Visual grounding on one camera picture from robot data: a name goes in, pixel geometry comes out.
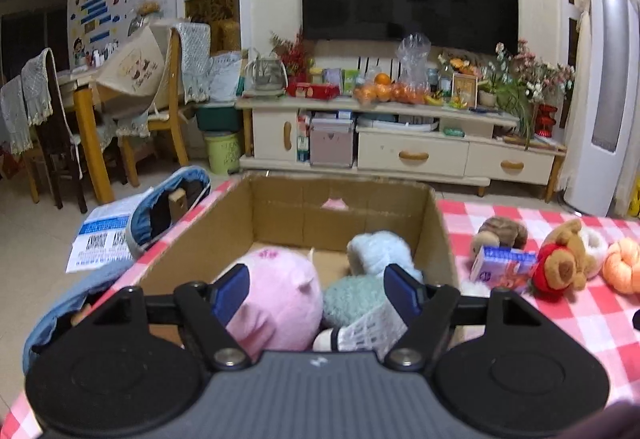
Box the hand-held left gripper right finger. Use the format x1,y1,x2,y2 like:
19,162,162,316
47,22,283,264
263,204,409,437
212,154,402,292
382,263,526,370

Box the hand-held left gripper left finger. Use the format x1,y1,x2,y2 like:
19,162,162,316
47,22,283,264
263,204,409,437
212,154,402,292
107,263,251,370

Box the pink pig plush toy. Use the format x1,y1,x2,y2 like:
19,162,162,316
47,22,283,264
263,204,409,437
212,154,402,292
220,246,325,362

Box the light blue elephant plush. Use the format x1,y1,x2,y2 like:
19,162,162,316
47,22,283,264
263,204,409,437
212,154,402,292
346,230,423,287

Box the green fluffy plush toy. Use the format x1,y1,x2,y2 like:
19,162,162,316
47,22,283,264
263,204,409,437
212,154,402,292
321,275,396,330

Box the white mesh toy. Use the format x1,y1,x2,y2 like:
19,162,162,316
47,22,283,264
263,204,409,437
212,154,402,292
312,304,411,352

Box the brown cardboard box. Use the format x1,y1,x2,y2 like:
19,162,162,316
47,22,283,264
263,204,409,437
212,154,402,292
127,173,461,355

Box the brown hedgehog plush toy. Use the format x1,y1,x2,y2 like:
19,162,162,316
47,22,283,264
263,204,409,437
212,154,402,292
470,216,528,265

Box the brown bear plush red scarf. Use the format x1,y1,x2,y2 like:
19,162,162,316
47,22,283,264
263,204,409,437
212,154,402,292
530,218,588,295

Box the white fluffy plush toy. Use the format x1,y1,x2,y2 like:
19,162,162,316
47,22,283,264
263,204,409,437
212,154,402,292
575,226,610,280

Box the orange knitted toy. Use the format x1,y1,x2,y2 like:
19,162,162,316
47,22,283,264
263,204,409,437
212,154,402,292
601,239,640,295

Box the blue tissue packet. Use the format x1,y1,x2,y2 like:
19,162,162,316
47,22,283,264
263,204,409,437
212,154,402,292
470,245,538,292

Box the blue denim basket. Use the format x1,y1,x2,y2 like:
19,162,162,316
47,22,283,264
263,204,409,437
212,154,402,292
125,168,213,255

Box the cream television cabinet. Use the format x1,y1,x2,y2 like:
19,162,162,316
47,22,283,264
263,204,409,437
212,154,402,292
235,94,568,200

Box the light green trash bin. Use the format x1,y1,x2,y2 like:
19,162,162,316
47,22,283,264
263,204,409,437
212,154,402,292
204,132,243,176

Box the white and blue leaflet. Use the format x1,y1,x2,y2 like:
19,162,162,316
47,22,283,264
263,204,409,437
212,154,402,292
65,199,153,275

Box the pink storage box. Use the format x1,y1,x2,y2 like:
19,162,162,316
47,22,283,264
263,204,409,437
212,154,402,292
310,116,353,168

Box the blue denim cloth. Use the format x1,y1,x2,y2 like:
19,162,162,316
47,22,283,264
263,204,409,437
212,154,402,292
22,261,136,370

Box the dark green storage box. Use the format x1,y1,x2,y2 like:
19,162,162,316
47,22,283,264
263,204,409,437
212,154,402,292
195,102,242,132

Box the pink checkered tablecloth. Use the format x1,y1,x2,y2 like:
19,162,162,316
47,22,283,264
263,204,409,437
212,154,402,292
0,179,640,439

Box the pile of oranges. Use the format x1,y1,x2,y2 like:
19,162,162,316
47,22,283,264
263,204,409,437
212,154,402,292
353,73,426,106

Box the wooden dining table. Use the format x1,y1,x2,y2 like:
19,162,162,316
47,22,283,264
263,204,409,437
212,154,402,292
55,69,166,205

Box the white printed sack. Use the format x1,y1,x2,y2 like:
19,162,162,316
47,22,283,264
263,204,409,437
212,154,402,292
207,52,243,102

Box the red flat box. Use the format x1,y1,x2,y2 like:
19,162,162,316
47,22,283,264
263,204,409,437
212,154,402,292
286,82,341,100

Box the glass electric kettle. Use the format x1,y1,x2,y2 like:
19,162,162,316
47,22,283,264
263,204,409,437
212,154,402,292
243,48,287,96

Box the green potted plant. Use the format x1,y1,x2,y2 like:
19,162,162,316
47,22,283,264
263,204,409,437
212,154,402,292
477,69,538,150

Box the dark wooden chair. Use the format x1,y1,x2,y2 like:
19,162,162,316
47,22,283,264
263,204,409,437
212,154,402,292
20,48,88,215

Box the red candle holder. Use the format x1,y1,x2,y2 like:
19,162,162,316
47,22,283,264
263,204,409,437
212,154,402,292
534,103,558,137

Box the clear plastic bag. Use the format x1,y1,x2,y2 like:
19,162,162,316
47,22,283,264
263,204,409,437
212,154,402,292
397,33,432,92

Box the white lace chair cover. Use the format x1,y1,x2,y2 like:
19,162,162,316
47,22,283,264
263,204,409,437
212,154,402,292
22,48,63,125
172,22,212,104

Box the red berry branches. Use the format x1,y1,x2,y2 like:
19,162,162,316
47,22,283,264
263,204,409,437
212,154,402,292
270,32,313,77

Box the beige canvas tote bag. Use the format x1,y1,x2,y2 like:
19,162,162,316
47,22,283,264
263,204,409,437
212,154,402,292
95,26,168,97

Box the pink artificial flowers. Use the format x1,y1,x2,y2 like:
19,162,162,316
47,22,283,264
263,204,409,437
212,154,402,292
495,39,576,100

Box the white tower air conditioner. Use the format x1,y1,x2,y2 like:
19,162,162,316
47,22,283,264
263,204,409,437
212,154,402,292
560,0,640,217

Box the wooden picture frame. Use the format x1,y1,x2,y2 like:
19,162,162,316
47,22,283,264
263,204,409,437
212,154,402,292
451,72,478,109

